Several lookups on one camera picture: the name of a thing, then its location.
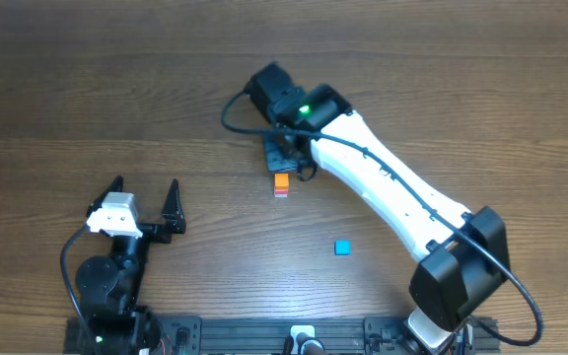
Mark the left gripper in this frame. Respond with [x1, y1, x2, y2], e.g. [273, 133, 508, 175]
[85, 175, 187, 246]

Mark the mounting rail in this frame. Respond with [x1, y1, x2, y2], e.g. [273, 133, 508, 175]
[64, 315, 502, 355]

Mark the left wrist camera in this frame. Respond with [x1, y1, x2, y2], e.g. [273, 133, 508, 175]
[85, 191, 143, 239]

